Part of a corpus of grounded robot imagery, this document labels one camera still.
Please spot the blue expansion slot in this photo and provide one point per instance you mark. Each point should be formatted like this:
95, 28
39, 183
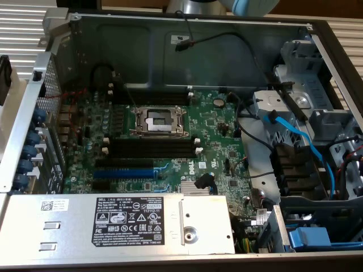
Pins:
124, 173

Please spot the black part on rack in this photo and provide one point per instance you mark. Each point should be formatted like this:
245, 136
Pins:
5, 76

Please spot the silver finned heatsink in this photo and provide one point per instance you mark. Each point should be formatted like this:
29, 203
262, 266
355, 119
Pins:
195, 188

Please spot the grey metal disk bay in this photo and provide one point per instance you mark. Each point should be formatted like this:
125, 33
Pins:
320, 119

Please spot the round coin battery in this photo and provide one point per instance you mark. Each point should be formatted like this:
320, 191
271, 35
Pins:
218, 102

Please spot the blue card retention clip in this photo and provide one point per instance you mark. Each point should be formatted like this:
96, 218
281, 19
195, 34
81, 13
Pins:
39, 115
30, 151
26, 165
34, 138
22, 180

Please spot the white parts rack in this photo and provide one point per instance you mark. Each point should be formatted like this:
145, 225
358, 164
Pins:
14, 93

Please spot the green motherboard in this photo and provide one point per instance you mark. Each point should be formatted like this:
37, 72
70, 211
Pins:
212, 127

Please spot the short black expansion slot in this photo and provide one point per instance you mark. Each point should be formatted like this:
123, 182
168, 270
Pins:
101, 185

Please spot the dark grey drive cage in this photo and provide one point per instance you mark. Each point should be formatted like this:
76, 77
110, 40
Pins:
312, 204

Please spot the silver power supply unit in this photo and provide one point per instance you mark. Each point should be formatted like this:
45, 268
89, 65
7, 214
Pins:
71, 226

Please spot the long black expansion slot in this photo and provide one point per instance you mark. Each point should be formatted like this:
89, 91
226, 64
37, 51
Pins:
124, 163

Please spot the grey metal PC case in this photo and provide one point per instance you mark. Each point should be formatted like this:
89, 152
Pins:
127, 51

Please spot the silver corner clamp bracket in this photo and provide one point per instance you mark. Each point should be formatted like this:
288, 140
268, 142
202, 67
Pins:
55, 20

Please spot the blue plastic latch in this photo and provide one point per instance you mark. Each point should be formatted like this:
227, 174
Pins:
310, 238

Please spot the metal CPU socket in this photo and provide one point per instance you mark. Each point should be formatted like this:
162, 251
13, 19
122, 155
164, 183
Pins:
160, 120

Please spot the black plug with blue tag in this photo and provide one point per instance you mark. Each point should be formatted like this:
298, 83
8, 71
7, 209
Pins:
202, 181

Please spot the black ribbed drive bracket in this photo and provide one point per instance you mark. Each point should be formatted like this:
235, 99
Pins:
295, 170

